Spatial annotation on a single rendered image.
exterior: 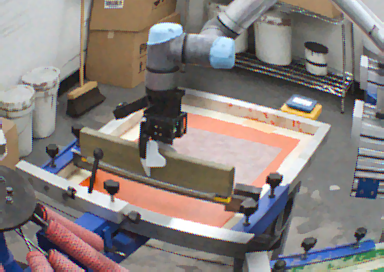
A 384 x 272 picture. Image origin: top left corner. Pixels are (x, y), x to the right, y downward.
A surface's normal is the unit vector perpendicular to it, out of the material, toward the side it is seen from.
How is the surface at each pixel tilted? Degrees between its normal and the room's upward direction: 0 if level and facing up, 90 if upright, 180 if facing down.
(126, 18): 91
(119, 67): 90
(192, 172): 90
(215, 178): 90
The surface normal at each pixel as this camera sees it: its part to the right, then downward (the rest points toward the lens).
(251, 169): 0.05, -0.92
